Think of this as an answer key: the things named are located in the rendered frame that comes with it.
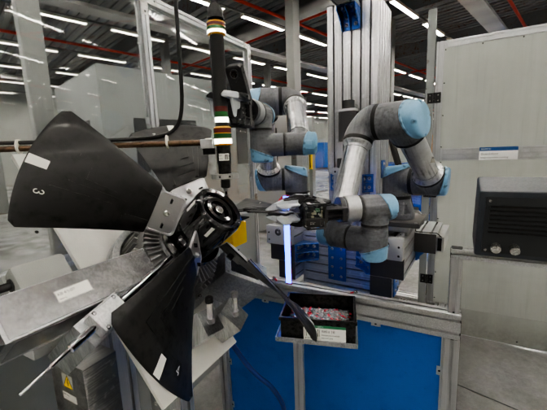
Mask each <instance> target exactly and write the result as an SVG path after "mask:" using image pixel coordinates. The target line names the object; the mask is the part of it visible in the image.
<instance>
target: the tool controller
mask: <svg viewBox="0 0 547 410"><path fill-rule="evenodd" d="M472 238H473V247H474V253H475V255H486V256H495V257H503V258H511V259H520V260H536V261H545V262H547V177H478V179H477V187H476V196H475V214H474V224H473V233H472Z"/></svg>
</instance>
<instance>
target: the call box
mask: <svg viewBox="0 0 547 410"><path fill-rule="evenodd" d="M225 242H229V243H231V244H232V245H233V246H234V247H237V246H239V245H241V244H243V243H245V242H247V231H246V221H245V220H241V224H240V226H239V227H238V230H237V231H236V232H235V233H234V234H233V235H231V236H230V237H229V238H228V239H226V240H225V241H224V242H223V243H225ZM223 243H222V244H223Z"/></svg>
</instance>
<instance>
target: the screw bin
mask: <svg viewBox="0 0 547 410"><path fill-rule="evenodd" d="M287 297H288V298H289V299H290V300H291V301H293V302H295V303H297V304H298V305H299V306H300V307H306V308H310V307H312V308H318V307H319V308H331V309H333V308H335V309H337V308H338V309H342V310H349V313H352V315H349V316H350V317H351V318H350V321H335V320H323V319H313V318H310V319H311V321H312V322H313V324H314V326H315V328H316V331H317V340H319V341H327V342H344V343H352V344H356V326H357V311H356V300H355V298H356V296H350V295H335V294H307V293H292V292H288V295H287ZM290 315H291V308H290V307H289V306H288V304H287V303H286V302H285V303H284V305H283V307H282V311H281V313H280V316H279V317H278V319H279V320H280V321H281V337H286V338H302V339H311V338H310V336H309V334H308V332H307V331H306V329H305V328H304V327H303V325H302V324H301V322H300V321H299V319H298V318H297V317H290ZM311 340H312V339H311Z"/></svg>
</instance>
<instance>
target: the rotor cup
mask: <svg viewBox="0 0 547 410"><path fill-rule="evenodd" d="M194 201H195V204H194V205H193V206H192V207H191V208H190V210H189V211H187V208H188V207H189V206H190V205H191V204H192V203H193V202H194ZM216 206H220V207H222V208H223V211H224V212H223V213H219V212H218V211H217V210H216ZM240 224H241V216H240V213H239V210H238V208H237V207H236V205H235V204H234V202H233V201H232V200H231V199H230V198H229V197H227V196H226V195H225V194H223V193H222V192H220V191H218V190H214V189H203V190H201V191H200V192H198V193H197V195H196V196H194V197H193V199H192V200H191V201H190V202H189V203H188V204H187V206H186V207H185V208H184V210H183V212H182V215H181V217H180V220H179V221H178V224H177V227H176V229H175V231H174V233H173V235H172V237H171V236H167V235H164V234H163V238H164V242H165V244H166V246H167V247H168V249H169V250H170V251H171V252H172V253H173V254H174V255H175V256H176V257H178V256H179V255H180V254H181V253H182V252H183V251H184V250H185V249H186V248H187V245H188V242H189V240H190V236H191V234H192V231H193V229H195V231H197V233H198V236H199V245H200V250H201V255H202V260H201V266H202V265H205V264H208V263H210V262H211V261H212V260H213V259H214V258H215V257H216V256H217V254H218V251H219V246H220V245H221V244H222V243H223V242H224V241H225V240H226V239H228V238H229V237H230V236H231V235H232V234H233V233H234V232H235V231H236V230H237V229H238V227H239V226H240ZM210 228H214V230H213V231H212V232H211V233H210V234H209V235H208V236H207V237H205V236H204V235H205V234H206V233H207V231H209V230H210Z"/></svg>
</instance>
